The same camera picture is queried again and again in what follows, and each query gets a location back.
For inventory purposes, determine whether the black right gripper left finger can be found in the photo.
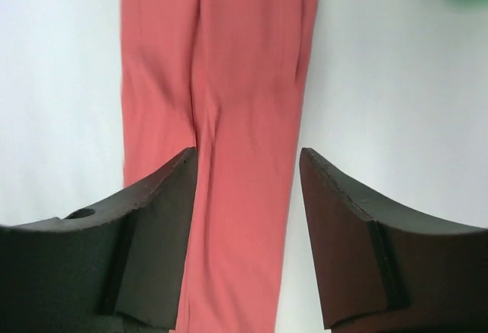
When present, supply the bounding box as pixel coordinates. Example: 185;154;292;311
1;148;197;332

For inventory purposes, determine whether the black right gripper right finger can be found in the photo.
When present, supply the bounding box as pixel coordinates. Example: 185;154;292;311
300;148;487;332

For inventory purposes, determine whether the red t shirt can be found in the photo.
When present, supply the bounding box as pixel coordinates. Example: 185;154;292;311
121;0;317;332

